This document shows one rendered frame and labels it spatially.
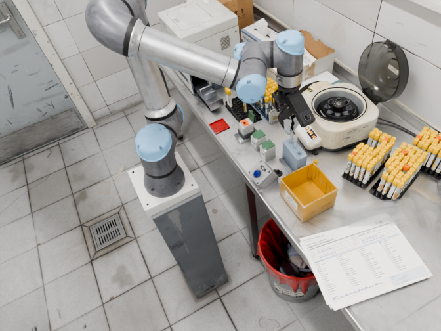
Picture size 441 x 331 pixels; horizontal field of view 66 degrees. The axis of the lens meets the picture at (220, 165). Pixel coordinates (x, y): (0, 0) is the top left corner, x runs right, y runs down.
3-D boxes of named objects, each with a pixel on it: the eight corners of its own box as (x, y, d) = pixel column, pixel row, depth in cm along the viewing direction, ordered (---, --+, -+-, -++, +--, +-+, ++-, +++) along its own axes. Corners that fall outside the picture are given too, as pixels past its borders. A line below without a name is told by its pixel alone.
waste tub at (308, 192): (279, 195, 119) (279, 178, 111) (310, 178, 122) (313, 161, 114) (302, 224, 111) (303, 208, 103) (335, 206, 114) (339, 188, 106)
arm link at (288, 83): (308, 71, 98) (282, 81, 97) (306, 85, 101) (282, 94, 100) (294, 59, 103) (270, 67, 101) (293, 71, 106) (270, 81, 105)
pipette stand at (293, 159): (278, 160, 129) (278, 142, 122) (294, 153, 130) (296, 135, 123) (292, 178, 123) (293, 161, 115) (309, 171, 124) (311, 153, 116)
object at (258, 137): (251, 145, 136) (250, 133, 131) (261, 140, 137) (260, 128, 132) (256, 151, 133) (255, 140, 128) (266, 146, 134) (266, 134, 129)
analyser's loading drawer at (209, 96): (191, 87, 162) (189, 78, 158) (204, 82, 163) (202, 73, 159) (210, 111, 149) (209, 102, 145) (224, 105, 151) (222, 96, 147)
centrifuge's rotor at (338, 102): (308, 111, 136) (310, 97, 131) (343, 99, 138) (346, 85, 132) (328, 136, 126) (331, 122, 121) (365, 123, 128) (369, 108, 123)
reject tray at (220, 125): (209, 125, 147) (209, 123, 146) (222, 119, 148) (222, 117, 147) (216, 134, 142) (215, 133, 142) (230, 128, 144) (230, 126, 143)
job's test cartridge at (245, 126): (239, 132, 139) (237, 121, 134) (249, 128, 140) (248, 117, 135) (243, 138, 137) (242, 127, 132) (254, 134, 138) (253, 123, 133)
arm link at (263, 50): (231, 58, 91) (272, 55, 89) (235, 37, 98) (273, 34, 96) (233, 82, 96) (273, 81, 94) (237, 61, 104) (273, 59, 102)
